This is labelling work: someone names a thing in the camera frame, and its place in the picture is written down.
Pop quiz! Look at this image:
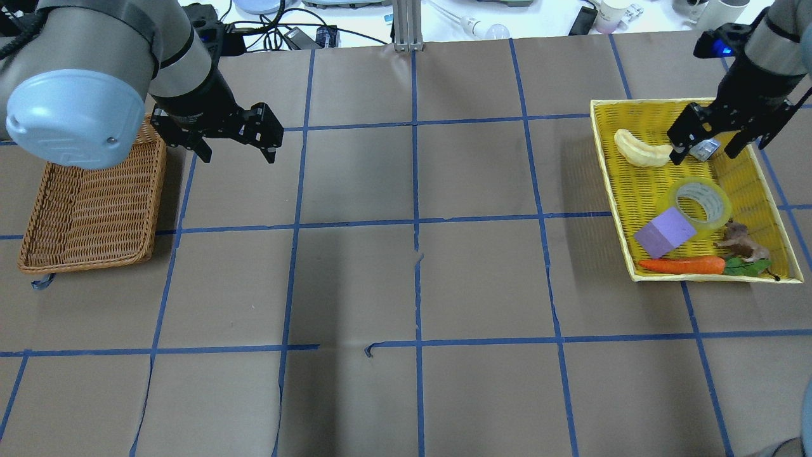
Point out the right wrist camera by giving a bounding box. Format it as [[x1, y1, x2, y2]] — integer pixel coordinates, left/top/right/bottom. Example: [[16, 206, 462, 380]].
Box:
[[693, 23, 754, 60]]

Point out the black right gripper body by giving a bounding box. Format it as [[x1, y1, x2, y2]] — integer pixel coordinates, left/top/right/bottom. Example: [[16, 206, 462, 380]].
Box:
[[667, 99, 797, 148]]

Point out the small black labelled can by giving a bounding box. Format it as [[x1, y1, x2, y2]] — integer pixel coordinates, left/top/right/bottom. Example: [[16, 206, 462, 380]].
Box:
[[688, 138, 721, 162]]

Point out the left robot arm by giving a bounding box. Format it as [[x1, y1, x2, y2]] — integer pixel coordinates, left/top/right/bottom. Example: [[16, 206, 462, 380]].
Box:
[[2, 1, 284, 170]]

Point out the purple foam cube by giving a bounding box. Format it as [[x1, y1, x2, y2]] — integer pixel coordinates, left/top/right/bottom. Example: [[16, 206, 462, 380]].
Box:
[[633, 206, 698, 258]]

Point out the black power adapter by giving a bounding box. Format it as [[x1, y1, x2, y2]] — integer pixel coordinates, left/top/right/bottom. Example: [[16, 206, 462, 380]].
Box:
[[282, 25, 339, 50]]

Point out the orange toy carrot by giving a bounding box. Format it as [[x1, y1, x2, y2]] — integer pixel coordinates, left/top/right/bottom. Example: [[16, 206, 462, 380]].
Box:
[[638, 256, 727, 275]]

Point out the yellow woven tray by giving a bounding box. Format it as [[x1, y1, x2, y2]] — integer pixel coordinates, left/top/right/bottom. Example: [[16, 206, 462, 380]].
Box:
[[589, 98, 804, 284]]

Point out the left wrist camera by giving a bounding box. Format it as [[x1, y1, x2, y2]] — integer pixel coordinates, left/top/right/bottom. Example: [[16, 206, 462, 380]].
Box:
[[182, 3, 247, 63]]

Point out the lavender white cup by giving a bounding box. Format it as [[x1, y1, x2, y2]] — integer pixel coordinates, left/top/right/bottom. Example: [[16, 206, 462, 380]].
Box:
[[593, 1, 644, 34]]

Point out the brown toy animal figure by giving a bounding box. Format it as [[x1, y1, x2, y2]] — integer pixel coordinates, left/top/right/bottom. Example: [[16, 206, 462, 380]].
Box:
[[714, 219, 771, 263]]

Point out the aluminium frame post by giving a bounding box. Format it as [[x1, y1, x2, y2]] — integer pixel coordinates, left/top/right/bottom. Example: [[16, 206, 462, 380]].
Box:
[[391, 0, 424, 52]]

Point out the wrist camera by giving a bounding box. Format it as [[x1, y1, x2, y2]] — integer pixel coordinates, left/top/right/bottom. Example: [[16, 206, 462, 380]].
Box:
[[182, 3, 247, 63], [693, 23, 754, 60]]

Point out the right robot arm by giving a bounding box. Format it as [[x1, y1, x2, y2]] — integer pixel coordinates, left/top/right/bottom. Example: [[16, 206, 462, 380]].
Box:
[[667, 1, 810, 165]]

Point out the brown wicker basket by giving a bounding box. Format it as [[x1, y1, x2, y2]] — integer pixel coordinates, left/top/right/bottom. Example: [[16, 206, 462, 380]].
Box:
[[17, 116, 166, 274]]

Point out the yellow clear tape roll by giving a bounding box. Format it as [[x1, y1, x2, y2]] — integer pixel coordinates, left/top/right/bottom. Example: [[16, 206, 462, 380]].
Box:
[[662, 176, 733, 232]]

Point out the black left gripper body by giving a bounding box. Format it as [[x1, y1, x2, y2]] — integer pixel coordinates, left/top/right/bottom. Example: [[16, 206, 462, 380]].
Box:
[[150, 102, 284, 150]]

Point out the pale croissant toy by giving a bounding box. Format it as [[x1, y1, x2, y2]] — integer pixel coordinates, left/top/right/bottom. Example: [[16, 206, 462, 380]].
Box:
[[613, 128, 672, 168]]

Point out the light bulb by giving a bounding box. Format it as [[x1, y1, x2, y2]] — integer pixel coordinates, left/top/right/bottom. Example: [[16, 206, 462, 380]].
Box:
[[458, 17, 511, 40]]

